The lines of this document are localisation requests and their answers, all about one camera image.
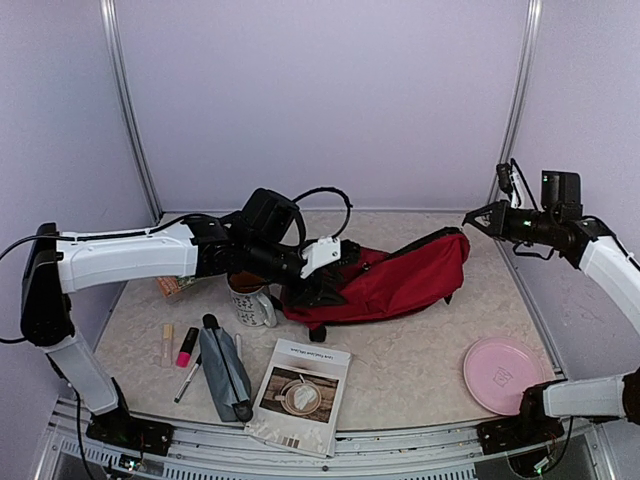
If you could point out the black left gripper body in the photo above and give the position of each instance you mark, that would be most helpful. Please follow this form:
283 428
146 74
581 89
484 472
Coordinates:
306 292

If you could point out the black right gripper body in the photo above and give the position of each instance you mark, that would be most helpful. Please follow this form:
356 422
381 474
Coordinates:
507 227

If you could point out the red student backpack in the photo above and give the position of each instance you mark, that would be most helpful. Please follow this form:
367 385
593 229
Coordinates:
368 285

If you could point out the coffee cover notebook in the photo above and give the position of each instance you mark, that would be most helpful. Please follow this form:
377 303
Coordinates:
298 403

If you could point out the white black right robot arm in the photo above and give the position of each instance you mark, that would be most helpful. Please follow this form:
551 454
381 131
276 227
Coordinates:
590 246

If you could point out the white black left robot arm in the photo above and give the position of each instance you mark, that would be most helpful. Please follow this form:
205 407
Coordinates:
266 238

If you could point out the white mug with tea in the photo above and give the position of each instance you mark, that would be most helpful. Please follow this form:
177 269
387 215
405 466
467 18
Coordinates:
251 298

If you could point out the small white marker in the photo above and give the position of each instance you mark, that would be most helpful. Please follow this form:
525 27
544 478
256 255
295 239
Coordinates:
238 346

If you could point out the grey pencil case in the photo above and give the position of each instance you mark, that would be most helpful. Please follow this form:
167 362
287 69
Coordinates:
226 376

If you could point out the pink plate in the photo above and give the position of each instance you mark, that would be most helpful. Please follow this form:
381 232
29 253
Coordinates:
498 370

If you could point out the green white pen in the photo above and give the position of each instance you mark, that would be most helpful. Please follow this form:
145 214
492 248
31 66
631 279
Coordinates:
188 380

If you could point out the orange green paperback book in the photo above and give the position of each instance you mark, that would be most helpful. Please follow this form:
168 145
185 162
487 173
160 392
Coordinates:
172 287

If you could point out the pink black highlighter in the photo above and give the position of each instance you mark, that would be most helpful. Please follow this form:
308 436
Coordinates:
187 347

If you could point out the beige eraser stick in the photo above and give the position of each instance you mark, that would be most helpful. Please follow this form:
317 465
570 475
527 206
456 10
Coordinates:
165 356

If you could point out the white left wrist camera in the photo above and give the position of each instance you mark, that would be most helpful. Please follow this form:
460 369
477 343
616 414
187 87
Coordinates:
320 253

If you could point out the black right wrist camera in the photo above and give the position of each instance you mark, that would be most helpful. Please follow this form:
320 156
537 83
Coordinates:
510 183

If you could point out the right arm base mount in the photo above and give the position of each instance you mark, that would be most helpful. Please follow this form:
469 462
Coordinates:
530 426

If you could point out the right aluminium frame post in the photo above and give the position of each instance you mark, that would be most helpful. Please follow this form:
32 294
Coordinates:
522 80

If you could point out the aluminium frame post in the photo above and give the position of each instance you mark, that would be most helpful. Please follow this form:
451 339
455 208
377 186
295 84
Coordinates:
110 23
522 80

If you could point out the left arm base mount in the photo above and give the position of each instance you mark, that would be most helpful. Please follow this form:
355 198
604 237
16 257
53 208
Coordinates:
120 428

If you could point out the left aluminium frame post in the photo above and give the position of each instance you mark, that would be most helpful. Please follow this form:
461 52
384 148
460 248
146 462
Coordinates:
110 23

